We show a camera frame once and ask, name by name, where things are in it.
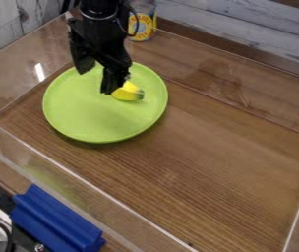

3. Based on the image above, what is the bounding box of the yellow toy banana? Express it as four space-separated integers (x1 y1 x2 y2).
112 81 144 101

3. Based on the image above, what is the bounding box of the green round plate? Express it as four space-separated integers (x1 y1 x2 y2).
41 63 168 144

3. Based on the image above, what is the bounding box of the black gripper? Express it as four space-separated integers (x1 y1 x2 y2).
66 13 130 95

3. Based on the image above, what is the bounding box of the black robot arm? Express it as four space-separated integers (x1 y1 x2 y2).
66 0 132 95

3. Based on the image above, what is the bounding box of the clear acrylic tray wall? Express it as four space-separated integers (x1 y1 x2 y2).
0 127 197 252

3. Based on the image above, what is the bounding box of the blue plastic block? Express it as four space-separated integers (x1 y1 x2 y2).
10 184 106 252

